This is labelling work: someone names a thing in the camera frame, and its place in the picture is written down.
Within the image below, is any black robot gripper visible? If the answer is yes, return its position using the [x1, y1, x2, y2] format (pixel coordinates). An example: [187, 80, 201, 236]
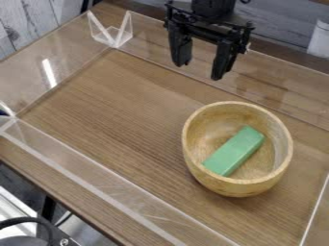
[165, 0, 254, 81]

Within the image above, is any green rectangular block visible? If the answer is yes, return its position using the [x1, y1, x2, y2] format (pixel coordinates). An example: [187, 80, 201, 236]
[203, 126, 265, 177]

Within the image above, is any light wooden bowl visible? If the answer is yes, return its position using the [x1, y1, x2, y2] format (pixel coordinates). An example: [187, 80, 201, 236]
[181, 101, 293, 197]

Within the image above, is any white cylindrical container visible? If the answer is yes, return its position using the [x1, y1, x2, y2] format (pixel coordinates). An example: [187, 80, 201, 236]
[308, 18, 329, 60]

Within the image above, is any black metal table leg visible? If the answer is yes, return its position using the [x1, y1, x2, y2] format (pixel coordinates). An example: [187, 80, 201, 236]
[42, 196, 56, 221]

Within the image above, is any clear acrylic corner bracket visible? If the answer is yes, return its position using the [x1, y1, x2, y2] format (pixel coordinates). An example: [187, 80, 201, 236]
[87, 11, 133, 49]

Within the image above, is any clear acrylic tray wall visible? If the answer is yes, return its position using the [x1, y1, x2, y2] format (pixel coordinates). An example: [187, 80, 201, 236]
[0, 106, 240, 246]

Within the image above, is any black cable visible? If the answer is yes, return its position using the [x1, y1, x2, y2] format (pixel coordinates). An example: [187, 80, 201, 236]
[0, 216, 55, 246]

